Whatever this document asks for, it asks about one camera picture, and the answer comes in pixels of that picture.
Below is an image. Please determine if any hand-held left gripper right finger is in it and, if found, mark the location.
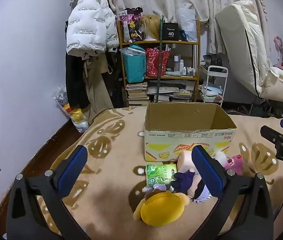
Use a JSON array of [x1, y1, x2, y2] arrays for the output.
[[190, 145, 275, 240]]

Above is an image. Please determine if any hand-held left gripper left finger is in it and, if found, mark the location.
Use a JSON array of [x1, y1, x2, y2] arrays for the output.
[[6, 145, 92, 240]]

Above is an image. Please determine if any pink roll plush toy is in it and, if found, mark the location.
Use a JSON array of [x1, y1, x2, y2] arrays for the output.
[[177, 150, 197, 174]]

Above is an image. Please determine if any purple-clothed white-haired plush doll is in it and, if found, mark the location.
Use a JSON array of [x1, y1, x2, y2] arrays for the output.
[[170, 169, 213, 203]]

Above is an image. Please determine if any pink bear plush toy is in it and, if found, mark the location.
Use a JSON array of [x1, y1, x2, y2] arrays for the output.
[[213, 151, 244, 175]]

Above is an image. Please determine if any printed cardboard box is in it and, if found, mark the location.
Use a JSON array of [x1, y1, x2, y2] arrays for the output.
[[144, 102, 237, 162]]

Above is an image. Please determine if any green tissue pack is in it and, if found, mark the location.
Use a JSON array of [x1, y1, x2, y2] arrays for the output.
[[146, 164, 178, 188]]

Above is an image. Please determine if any yellow plush toy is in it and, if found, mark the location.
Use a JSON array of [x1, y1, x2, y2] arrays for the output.
[[133, 190, 190, 227]]

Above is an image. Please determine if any beige patterned blanket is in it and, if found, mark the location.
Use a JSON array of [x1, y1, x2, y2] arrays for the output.
[[35, 106, 283, 240]]

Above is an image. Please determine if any cream cushion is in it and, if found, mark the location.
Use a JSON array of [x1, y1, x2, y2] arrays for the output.
[[261, 66, 283, 103]]

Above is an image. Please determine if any plastic bag of plush toys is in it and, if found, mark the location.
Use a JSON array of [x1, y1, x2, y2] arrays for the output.
[[54, 85, 90, 133]]

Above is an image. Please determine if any white trolley cart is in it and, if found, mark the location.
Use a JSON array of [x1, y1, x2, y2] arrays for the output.
[[199, 65, 229, 107]]

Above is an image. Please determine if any pink desk fan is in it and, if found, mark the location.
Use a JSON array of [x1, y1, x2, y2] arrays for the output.
[[273, 35, 283, 67]]

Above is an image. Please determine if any beige coat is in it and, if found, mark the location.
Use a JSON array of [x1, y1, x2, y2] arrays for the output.
[[81, 52, 114, 120]]

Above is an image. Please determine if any pile of magazines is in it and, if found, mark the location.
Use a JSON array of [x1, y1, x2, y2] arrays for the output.
[[148, 80, 194, 103]]

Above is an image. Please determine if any black hanging garment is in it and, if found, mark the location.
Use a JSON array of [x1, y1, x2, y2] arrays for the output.
[[65, 52, 90, 108]]

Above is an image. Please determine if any wooden shelf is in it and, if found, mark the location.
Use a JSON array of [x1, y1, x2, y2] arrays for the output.
[[116, 19, 201, 105]]

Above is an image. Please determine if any white folded mattress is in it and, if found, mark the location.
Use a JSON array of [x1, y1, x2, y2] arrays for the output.
[[215, 0, 273, 98]]

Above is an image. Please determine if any stack of books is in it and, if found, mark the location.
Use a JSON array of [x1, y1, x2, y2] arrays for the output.
[[126, 82, 149, 106]]

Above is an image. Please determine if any group of white cosmetic bottles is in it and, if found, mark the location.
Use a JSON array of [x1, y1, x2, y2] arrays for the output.
[[173, 55, 197, 77]]

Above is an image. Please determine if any red patterned bag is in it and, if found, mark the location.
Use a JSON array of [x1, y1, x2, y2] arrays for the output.
[[145, 47, 171, 78]]

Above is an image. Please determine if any teal bag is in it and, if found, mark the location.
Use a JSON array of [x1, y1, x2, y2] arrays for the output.
[[123, 44, 147, 83]]

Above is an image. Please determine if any green pole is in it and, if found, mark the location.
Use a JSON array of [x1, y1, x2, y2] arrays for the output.
[[156, 15, 165, 103]]

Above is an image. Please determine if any clear plastic bag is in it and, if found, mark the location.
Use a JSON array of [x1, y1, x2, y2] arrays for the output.
[[176, 7, 198, 42]]

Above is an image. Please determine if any black box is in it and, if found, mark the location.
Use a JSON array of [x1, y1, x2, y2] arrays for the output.
[[162, 22, 180, 41]]

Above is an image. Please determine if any white puffer jacket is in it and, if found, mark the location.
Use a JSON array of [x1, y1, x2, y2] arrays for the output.
[[66, 0, 120, 56]]

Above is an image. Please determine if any purple printed bag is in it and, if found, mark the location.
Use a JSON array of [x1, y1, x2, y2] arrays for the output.
[[119, 7, 144, 43]]

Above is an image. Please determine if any blonde wig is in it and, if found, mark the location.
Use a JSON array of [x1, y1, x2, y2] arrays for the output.
[[141, 14, 162, 40]]

